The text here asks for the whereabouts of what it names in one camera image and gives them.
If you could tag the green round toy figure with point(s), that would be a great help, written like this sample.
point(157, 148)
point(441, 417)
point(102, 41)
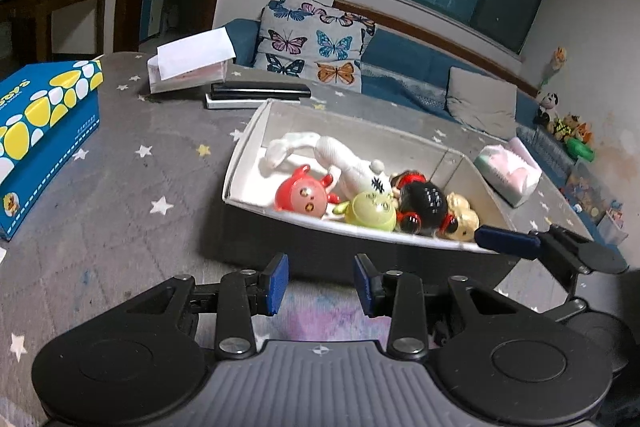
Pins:
point(367, 212)

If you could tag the grey cushion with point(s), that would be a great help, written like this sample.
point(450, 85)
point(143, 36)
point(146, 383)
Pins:
point(482, 102)

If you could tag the orange and green plush toy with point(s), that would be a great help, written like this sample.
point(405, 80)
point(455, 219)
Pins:
point(554, 64)

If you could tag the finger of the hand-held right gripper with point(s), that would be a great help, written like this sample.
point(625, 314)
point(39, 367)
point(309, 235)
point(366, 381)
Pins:
point(505, 241)

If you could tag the black-haired red doll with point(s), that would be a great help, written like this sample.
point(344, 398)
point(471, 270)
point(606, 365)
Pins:
point(422, 202)

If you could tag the blue grey throw blanket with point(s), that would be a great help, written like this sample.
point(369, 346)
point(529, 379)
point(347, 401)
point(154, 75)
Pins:
point(400, 84)

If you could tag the clear plastic toy bin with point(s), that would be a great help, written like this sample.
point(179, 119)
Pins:
point(590, 192)

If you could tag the grey star-printed mat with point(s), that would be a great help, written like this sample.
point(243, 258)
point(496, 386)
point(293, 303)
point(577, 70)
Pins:
point(150, 232)

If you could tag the white and pink tissue pack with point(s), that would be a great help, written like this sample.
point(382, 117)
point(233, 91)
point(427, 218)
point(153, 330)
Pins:
point(505, 172)

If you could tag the white plush toy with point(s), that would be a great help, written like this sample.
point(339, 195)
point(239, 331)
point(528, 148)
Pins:
point(345, 162)

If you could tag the yellow peanut toy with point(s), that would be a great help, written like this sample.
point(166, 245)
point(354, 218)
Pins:
point(462, 219)

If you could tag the panda plush toy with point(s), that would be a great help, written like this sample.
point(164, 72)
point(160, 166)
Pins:
point(546, 107)

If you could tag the blue sofa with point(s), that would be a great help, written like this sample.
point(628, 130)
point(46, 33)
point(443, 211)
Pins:
point(400, 52)

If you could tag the grey and white cardboard box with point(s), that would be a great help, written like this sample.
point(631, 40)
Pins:
point(400, 142)

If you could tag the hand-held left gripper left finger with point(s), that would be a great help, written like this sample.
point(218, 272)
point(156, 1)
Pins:
point(278, 283)

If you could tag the yellow and black plush toy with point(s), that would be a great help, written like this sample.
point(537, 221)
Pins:
point(564, 126)

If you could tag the white and pink open box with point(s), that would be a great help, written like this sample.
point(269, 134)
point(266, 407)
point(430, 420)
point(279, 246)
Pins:
point(190, 52)

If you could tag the butterfly print cushion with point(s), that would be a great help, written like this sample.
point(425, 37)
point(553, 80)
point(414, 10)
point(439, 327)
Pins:
point(310, 42)

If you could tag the red round toy figure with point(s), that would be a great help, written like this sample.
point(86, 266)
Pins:
point(305, 197)

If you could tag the blue and yellow tissue box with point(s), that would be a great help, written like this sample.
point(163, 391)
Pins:
point(50, 147)

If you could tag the orange fox plush toy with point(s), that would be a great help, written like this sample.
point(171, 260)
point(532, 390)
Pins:
point(584, 129)

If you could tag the small clear plastic bin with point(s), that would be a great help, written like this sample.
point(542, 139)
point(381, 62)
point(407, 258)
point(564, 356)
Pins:
point(614, 224)

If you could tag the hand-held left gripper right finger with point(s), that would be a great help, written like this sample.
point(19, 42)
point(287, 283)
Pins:
point(362, 285)

